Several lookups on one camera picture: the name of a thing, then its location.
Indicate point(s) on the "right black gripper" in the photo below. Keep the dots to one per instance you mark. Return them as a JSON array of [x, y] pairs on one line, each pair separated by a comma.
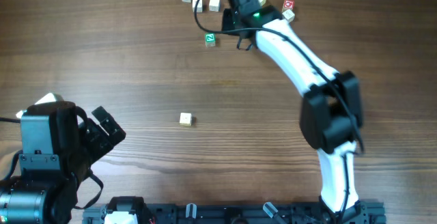
[[227, 17]]

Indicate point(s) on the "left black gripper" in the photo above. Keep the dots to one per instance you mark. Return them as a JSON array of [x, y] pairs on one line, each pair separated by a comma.
[[102, 143]]

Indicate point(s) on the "yellow-edged white block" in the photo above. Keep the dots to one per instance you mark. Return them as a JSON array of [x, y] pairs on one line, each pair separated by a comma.
[[186, 119]]

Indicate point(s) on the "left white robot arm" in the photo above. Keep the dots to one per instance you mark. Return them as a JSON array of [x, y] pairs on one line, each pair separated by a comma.
[[60, 144]]

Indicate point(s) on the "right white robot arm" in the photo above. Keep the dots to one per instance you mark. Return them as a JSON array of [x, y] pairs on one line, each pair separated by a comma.
[[331, 110]]

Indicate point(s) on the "white block red Y side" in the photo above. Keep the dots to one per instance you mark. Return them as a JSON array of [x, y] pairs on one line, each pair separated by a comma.
[[214, 5]]

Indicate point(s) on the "white block beside yellow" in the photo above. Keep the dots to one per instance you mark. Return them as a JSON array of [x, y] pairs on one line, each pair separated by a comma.
[[288, 15]]

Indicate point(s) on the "green Z letter block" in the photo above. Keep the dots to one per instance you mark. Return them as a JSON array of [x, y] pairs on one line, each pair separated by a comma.
[[210, 39]]

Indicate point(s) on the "red Q letter block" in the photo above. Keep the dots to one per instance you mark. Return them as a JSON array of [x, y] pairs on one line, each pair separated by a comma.
[[288, 5]]

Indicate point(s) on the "white block turtle picture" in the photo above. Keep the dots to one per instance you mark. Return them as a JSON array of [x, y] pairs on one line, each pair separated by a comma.
[[197, 6]]

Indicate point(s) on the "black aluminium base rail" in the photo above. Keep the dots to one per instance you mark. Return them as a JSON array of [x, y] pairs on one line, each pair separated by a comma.
[[134, 210]]

